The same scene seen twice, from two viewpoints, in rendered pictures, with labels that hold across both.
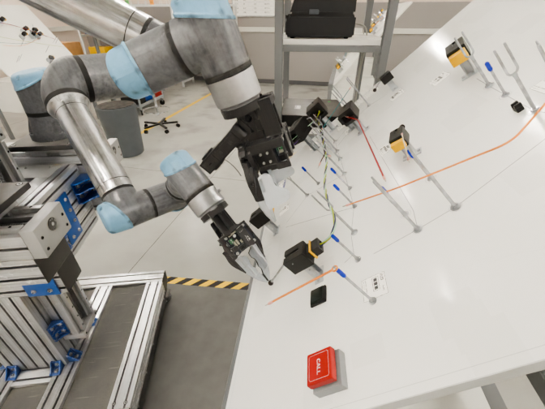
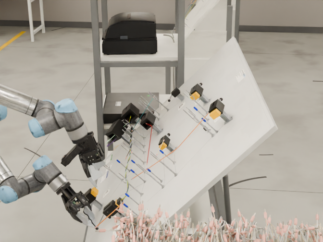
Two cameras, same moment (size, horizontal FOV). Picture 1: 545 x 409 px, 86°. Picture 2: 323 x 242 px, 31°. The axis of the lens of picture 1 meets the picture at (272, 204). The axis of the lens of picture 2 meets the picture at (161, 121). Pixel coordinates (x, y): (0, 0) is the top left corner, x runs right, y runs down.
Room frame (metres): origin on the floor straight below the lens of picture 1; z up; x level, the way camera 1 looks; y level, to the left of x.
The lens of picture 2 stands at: (-1.62, -0.04, 2.37)
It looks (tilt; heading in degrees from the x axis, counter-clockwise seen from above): 23 degrees down; 354
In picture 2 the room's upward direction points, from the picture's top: straight up
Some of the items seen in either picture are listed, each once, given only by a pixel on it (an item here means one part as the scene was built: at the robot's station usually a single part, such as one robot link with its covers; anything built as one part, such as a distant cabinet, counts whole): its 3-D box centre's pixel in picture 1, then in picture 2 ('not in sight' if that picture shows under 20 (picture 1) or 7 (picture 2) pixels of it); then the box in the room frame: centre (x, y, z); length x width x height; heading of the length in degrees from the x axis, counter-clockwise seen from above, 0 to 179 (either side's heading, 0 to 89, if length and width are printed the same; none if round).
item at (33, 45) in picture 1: (34, 72); not in sight; (4.62, 3.49, 0.83); 1.18 x 0.72 x 1.65; 167
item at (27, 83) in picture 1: (38, 89); not in sight; (1.09, 0.83, 1.33); 0.13 x 0.12 x 0.14; 133
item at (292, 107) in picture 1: (311, 112); (131, 107); (1.64, -0.22, 1.09); 0.35 x 0.33 x 0.07; 174
